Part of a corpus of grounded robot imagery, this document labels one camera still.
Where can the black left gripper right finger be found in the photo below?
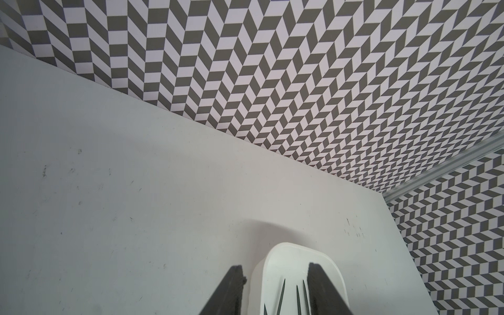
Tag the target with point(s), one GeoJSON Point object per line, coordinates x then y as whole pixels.
{"type": "Point", "coordinates": [324, 298]}

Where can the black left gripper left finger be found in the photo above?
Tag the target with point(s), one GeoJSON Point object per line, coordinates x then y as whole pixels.
{"type": "Point", "coordinates": [227, 298]}

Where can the white plastic storage box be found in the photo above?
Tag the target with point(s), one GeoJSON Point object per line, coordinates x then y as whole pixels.
{"type": "Point", "coordinates": [288, 261]}

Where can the right corner aluminium post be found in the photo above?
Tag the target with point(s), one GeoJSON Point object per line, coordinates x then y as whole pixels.
{"type": "Point", "coordinates": [477, 151]}

